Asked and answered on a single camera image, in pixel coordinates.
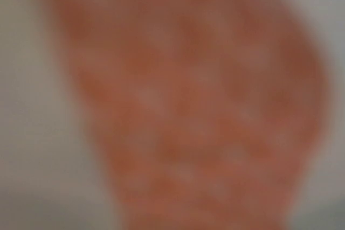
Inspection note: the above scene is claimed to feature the pink plastic bag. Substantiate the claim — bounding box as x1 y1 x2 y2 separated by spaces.
0 0 345 230

